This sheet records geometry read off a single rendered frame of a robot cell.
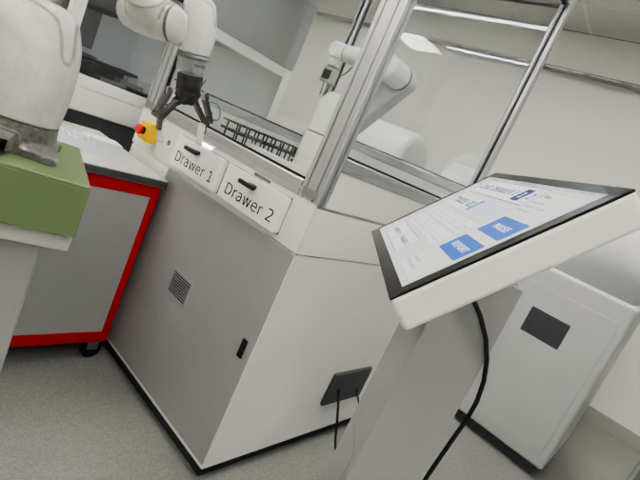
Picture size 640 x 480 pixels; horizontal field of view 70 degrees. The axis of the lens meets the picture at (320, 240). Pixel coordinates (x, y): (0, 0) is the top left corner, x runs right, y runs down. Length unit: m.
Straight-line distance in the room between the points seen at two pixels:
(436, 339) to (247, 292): 0.72
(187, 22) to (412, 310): 1.11
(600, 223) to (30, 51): 0.91
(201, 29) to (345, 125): 0.50
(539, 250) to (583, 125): 3.89
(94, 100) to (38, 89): 1.34
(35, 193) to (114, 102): 1.46
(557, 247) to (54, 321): 1.60
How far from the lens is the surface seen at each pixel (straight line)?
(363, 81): 1.25
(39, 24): 0.99
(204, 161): 1.59
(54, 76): 0.99
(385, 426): 0.87
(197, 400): 1.57
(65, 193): 0.93
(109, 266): 1.80
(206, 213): 1.56
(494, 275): 0.60
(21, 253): 1.05
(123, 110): 2.37
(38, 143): 1.02
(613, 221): 0.63
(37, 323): 1.83
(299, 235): 1.26
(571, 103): 4.54
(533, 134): 4.51
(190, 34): 1.46
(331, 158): 1.24
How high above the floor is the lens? 1.10
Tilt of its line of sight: 11 degrees down
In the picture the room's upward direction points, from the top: 24 degrees clockwise
